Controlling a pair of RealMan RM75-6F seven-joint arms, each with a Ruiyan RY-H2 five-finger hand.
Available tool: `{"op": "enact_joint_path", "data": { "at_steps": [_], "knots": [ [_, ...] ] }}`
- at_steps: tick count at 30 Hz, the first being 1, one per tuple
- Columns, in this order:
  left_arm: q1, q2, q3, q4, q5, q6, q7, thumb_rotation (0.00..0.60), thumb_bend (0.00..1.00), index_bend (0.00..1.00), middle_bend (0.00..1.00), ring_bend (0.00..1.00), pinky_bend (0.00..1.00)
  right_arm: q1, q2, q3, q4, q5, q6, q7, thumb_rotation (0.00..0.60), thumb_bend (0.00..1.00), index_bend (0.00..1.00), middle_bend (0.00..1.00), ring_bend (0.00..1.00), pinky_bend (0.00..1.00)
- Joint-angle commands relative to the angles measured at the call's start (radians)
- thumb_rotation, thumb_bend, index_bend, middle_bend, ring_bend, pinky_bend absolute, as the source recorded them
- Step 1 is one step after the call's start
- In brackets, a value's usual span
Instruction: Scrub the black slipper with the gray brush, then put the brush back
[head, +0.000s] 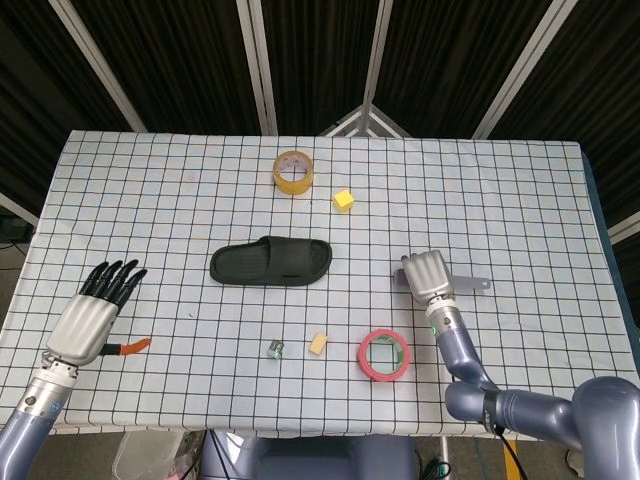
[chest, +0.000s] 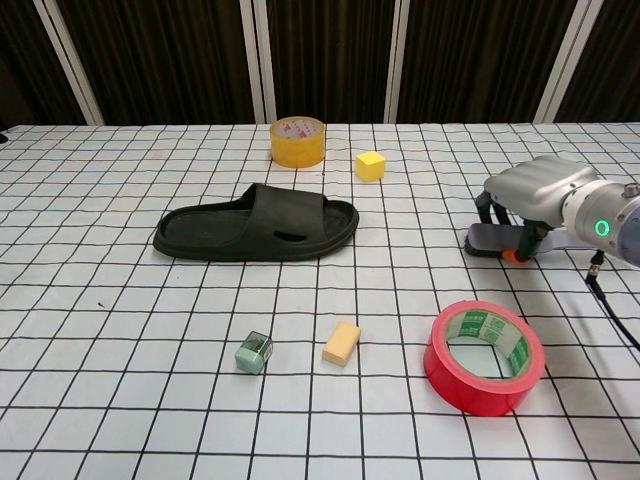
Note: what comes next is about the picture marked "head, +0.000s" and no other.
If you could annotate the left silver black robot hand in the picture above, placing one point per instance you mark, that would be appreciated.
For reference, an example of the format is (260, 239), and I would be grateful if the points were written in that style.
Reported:
(82, 325)

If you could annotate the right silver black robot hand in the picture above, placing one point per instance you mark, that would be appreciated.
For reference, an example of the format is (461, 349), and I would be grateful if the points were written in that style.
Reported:
(427, 275)

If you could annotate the grey brush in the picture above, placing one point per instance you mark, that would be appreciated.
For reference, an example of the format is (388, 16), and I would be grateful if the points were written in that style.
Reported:
(472, 283)

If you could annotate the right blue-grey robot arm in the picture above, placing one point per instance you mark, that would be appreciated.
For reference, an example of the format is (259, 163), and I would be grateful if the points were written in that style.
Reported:
(525, 405)

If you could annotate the white black checked tablecloth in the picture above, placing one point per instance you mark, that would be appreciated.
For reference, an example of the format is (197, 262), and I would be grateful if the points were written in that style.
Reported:
(450, 200)

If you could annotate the red tape roll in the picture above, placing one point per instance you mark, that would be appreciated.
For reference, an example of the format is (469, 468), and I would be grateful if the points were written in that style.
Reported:
(385, 376)

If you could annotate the yellow foam cube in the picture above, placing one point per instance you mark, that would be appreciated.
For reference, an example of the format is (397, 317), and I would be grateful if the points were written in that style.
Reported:
(343, 201)

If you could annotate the black device box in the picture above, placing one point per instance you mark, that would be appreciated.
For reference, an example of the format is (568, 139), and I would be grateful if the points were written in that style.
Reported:
(12, 227)

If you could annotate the tan sponge block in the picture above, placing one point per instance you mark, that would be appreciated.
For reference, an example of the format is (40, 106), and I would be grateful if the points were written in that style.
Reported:
(318, 344)

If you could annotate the clear plastic container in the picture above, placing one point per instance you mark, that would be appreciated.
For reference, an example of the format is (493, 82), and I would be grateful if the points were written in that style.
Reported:
(145, 450)

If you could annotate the yellow packing tape roll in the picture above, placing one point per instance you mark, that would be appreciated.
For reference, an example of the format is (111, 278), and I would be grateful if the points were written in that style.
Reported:
(292, 189)

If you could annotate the black rubber slipper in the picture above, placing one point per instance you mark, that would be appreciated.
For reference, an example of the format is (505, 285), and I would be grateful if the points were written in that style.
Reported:
(240, 265)

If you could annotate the small green box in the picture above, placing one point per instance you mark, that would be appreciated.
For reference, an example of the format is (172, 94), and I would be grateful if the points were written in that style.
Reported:
(275, 350)

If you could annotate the blue-grey robot torso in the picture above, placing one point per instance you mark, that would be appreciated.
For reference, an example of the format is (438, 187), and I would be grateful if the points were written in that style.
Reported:
(310, 460)

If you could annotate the white partition post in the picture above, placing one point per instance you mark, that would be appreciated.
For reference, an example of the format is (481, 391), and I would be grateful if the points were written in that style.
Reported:
(95, 65)
(625, 229)
(20, 209)
(375, 50)
(525, 65)
(257, 65)

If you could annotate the white triangular frame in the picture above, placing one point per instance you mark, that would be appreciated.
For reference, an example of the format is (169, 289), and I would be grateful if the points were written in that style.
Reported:
(366, 120)

